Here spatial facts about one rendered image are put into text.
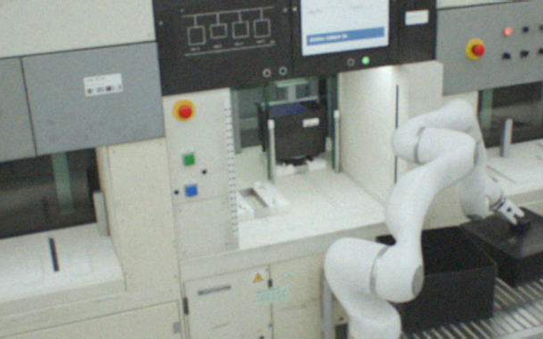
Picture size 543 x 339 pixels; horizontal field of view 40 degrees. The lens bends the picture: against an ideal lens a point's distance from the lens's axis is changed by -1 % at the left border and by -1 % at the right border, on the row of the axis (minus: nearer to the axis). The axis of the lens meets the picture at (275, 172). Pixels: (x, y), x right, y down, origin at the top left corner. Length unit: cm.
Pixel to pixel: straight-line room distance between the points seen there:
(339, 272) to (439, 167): 36
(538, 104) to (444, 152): 151
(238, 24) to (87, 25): 42
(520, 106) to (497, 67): 72
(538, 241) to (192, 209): 109
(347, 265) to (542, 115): 183
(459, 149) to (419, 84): 56
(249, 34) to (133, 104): 39
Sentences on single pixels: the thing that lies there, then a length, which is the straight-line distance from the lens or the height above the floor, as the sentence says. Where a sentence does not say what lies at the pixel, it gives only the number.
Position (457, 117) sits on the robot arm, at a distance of 203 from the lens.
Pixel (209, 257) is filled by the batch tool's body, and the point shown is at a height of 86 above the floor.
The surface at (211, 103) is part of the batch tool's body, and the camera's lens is 223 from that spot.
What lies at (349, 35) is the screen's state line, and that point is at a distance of 232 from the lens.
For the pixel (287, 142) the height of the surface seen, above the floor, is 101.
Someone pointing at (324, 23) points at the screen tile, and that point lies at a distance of 228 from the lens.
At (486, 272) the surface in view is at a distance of 221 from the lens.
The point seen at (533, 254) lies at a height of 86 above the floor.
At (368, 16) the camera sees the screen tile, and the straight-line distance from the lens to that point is 234.
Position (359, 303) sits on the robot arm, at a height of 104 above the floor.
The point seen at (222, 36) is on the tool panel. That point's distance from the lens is 218.
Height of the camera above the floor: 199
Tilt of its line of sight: 22 degrees down
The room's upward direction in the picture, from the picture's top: 3 degrees counter-clockwise
